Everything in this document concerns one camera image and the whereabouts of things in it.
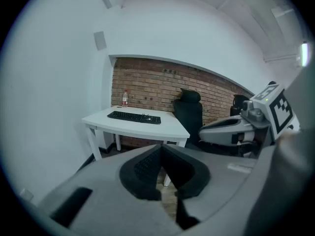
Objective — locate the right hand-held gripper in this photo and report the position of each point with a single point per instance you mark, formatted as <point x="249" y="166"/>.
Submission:
<point x="278" y="112"/>

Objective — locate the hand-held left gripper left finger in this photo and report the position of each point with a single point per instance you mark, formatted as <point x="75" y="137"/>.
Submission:
<point x="103" y="200"/>

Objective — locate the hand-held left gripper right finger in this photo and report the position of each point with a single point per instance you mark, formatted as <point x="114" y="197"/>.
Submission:
<point x="221" y="181"/>

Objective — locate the black keyboard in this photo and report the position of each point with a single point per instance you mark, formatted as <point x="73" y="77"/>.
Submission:
<point x="130" y="117"/>

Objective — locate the person's right forearm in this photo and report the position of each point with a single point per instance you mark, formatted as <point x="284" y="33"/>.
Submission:
<point x="290" y="135"/>

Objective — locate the black high-back office chair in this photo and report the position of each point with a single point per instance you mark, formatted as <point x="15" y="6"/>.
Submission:
<point x="188" y="112"/>

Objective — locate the white table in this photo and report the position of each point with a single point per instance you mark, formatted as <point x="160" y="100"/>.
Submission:
<point x="172" y="129"/>

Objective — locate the clear red-capped water bottle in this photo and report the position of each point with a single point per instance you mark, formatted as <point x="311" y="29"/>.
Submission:
<point x="125" y="99"/>

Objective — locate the ceiling light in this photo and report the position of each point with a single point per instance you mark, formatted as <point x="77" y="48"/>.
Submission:
<point x="304" y="54"/>

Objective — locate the white wall socket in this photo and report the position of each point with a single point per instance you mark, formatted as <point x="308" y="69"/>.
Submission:
<point x="26" y="194"/>

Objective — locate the grey wall plate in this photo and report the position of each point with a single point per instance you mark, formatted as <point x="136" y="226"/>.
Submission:
<point x="100" y="40"/>

